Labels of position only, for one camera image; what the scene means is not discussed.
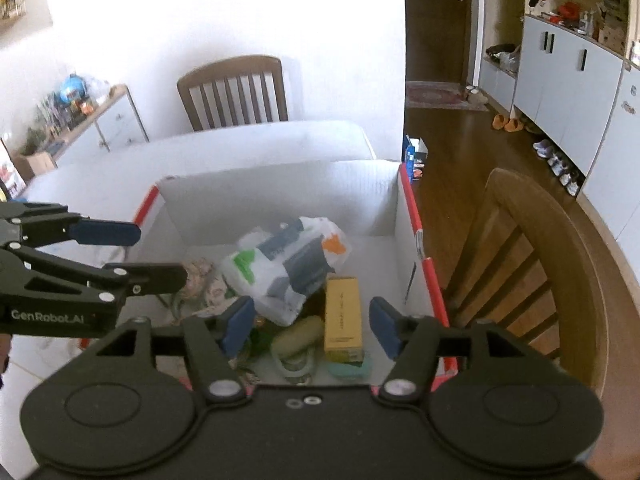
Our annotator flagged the olive green soft roll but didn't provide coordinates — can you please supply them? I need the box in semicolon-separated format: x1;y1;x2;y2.
269;315;325;359

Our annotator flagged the teal small item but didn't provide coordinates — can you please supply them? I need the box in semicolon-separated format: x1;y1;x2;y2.
327;352;374;381

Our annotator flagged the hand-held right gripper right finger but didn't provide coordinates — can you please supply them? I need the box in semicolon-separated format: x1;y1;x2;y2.
368;295;539;404

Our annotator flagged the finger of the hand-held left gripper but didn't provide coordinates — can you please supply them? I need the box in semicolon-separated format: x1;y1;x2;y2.
0;247;188;298
0;203;143;249

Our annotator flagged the brown wooden chair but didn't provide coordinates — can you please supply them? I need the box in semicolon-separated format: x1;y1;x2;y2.
442;167;609;397
176;54;290;134

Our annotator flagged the yellow rectangular box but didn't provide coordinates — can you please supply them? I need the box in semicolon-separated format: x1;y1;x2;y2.
323;275;366;364

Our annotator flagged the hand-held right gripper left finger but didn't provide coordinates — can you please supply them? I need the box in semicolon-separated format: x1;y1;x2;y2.
84;295;249;404

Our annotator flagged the blue globe toy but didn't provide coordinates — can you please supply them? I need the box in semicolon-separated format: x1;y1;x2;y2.
57;73;86;104

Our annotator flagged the wooden toy box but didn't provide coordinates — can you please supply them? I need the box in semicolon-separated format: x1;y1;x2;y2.
597;22;627;54

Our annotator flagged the white wooden sideboard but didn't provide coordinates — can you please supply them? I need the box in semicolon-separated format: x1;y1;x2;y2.
19;84;150;182

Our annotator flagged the dark door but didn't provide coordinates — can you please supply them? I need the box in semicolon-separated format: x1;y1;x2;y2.
403;0;473;86

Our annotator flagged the row of white shoes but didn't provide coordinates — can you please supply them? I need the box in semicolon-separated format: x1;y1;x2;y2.
532;139;584;197

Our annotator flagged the beige patterned pouch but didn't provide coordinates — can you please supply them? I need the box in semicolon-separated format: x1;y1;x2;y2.
181;257;237;312

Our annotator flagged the white wall cabinet unit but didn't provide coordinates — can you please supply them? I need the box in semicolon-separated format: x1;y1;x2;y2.
479;0;640;243

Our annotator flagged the white cardboard box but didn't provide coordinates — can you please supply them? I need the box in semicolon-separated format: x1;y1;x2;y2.
132;159;452;387

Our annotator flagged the patterned rug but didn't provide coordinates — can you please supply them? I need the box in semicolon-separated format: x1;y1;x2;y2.
404;82;492;112

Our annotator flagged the blue white box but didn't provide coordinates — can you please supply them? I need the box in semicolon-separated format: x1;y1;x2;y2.
402;134;429;182

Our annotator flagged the white printed plastic bag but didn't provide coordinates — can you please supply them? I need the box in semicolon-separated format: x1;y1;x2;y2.
219;216;352;327

